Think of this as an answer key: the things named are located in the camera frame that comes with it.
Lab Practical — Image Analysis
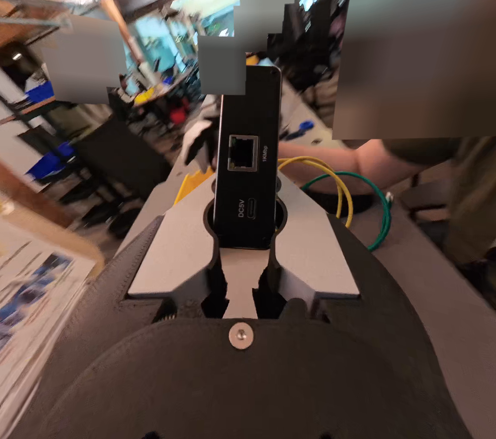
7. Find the green ethernet cable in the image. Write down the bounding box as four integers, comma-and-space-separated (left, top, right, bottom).
300, 172, 395, 252

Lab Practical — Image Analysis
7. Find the printed instruction sheet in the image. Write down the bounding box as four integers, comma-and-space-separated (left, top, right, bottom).
0, 241, 88, 428

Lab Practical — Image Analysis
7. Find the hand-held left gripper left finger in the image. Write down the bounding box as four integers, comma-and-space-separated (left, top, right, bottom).
127, 175, 223, 309

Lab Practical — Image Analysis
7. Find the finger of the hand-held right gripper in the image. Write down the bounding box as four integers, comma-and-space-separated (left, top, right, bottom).
182, 119, 215, 176

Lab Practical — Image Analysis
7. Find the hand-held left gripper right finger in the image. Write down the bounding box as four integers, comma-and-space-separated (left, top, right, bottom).
267, 172, 361, 310

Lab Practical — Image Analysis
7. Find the yellow ethernet cable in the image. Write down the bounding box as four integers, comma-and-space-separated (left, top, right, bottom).
273, 157, 353, 232

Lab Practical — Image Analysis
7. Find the yellow plastic bin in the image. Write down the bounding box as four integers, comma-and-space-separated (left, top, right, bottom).
173, 170, 215, 205

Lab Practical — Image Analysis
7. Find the wooden display board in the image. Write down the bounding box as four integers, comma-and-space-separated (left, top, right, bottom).
0, 210, 105, 277

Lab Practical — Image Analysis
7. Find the blue storage bin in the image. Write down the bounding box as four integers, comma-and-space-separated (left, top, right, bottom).
27, 142, 75, 181
25, 82, 55, 103

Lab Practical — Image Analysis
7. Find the black network switch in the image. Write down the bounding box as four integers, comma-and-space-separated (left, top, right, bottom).
212, 65, 282, 250

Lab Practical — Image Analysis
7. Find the black chair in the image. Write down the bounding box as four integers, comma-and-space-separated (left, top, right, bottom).
75, 125, 171, 211

